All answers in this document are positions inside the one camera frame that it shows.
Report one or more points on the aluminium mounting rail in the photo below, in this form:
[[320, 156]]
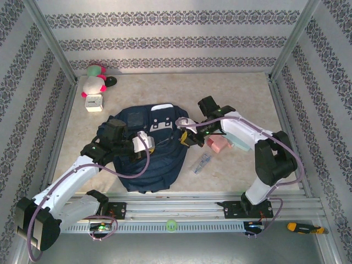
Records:
[[176, 210]]

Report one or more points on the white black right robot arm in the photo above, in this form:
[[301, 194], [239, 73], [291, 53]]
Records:
[[239, 129]]

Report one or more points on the aluminium side rail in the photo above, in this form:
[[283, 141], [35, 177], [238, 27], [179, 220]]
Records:
[[286, 121], [64, 121]]

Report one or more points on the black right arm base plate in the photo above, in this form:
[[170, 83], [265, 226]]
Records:
[[231, 210]]

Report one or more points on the light blue pencil case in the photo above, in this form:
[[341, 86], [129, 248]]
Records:
[[242, 144]]

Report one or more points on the clear plastic compass pack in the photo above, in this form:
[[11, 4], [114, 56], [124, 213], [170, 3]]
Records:
[[202, 164]]

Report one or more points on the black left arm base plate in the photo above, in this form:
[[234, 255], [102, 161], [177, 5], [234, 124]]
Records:
[[119, 210]]

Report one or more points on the navy blue student backpack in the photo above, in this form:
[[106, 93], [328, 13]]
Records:
[[159, 170]]

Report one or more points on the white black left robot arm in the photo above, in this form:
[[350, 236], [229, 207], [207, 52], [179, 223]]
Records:
[[71, 178]]

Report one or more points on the yellow black screwdriver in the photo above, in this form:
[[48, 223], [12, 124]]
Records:
[[305, 228]]

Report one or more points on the small black round object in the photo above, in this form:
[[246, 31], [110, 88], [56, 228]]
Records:
[[111, 81]]

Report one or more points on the small circuit board green light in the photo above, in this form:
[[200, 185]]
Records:
[[101, 227], [254, 226]]

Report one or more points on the white pink green plush toy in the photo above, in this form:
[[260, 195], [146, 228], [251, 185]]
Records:
[[92, 84]]

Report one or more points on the aluminium frame post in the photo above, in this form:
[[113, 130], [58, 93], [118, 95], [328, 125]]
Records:
[[49, 38], [294, 38]]

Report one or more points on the white square alarm clock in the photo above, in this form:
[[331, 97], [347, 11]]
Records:
[[94, 103]]

